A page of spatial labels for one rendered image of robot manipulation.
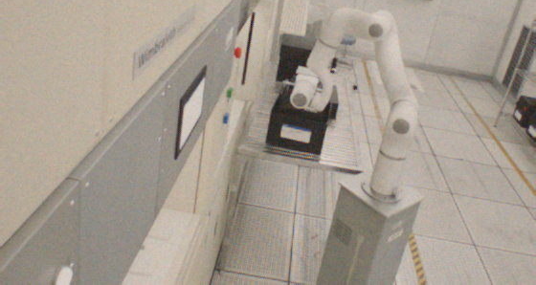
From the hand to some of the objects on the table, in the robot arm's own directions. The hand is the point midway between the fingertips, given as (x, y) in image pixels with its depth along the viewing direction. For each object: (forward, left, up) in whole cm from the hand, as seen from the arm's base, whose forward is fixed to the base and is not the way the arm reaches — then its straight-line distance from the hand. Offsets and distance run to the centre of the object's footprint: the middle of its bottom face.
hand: (308, 76), depth 228 cm
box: (+63, -57, -33) cm, 92 cm away
